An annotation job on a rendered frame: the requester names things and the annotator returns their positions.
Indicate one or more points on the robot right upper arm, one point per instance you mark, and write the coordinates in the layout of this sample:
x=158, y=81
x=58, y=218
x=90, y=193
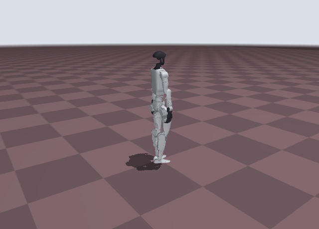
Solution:
x=164, y=77

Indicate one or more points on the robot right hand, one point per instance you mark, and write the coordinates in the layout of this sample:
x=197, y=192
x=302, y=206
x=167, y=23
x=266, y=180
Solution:
x=169, y=116

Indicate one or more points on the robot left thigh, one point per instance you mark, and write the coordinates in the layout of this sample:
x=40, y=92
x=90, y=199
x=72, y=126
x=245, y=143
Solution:
x=157, y=120

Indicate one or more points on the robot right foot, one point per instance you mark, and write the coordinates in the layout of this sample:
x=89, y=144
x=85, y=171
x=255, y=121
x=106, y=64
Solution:
x=162, y=161

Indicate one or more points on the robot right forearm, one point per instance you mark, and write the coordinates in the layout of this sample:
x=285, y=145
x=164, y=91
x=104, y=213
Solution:
x=168, y=99

